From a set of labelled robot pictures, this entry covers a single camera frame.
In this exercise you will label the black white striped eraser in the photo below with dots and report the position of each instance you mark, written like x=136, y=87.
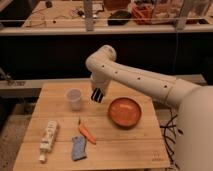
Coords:
x=97, y=95

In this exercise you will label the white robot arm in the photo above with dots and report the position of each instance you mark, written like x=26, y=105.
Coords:
x=193, y=150

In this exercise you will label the orange ceramic bowl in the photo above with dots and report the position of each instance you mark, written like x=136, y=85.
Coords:
x=124, y=112

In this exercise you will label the translucent plastic cup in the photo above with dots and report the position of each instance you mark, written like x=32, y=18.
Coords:
x=74, y=98

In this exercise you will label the orange toy carrot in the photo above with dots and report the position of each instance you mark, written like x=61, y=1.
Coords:
x=85, y=132

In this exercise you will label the black object on bench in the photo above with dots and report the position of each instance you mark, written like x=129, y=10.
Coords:
x=119, y=17

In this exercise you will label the white tube bottle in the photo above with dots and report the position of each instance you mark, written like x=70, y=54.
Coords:
x=48, y=140

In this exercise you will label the orange crate on bench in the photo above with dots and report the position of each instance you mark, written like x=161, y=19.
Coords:
x=142, y=15

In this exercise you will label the metal clamp at left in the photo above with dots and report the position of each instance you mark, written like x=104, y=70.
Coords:
x=9, y=80

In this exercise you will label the grey metal post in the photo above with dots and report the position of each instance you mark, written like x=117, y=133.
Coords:
x=88, y=14

